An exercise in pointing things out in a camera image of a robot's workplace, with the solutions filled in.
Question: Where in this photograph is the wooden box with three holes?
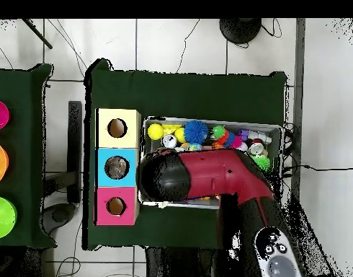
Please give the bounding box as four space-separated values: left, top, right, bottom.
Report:
94 108 142 227

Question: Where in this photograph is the large blue spiky ball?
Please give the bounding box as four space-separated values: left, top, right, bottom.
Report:
184 120 209 144

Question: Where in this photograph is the yellow tennis ball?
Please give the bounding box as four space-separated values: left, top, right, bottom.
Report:
147 123 165 141

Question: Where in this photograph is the rainbow spiky caterpillar toy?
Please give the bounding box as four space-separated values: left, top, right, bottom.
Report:
212 125 243 149

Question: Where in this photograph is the crushed black and red can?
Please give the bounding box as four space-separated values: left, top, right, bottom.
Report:
249 141 265 156

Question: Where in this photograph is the light green spiky ball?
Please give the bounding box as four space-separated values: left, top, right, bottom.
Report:
252 155 272 172

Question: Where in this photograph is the grey floor base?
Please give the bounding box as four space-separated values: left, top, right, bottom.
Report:
42 203 76 234

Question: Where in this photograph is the black round floor base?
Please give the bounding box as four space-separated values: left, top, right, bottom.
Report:
218 18 262 45

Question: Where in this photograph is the dark green side tablecloth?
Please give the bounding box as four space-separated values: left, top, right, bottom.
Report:
0 63 55 249

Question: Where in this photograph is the black rod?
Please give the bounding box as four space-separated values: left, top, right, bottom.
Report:
22 18 53 50

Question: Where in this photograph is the green plastic bowl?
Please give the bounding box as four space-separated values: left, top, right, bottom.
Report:
0 195 18 239

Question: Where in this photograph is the wire mesh bin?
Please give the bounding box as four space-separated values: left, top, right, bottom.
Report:
138 115 284 213

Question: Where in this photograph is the black power cable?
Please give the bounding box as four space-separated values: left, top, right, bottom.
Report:
282 164 353 172

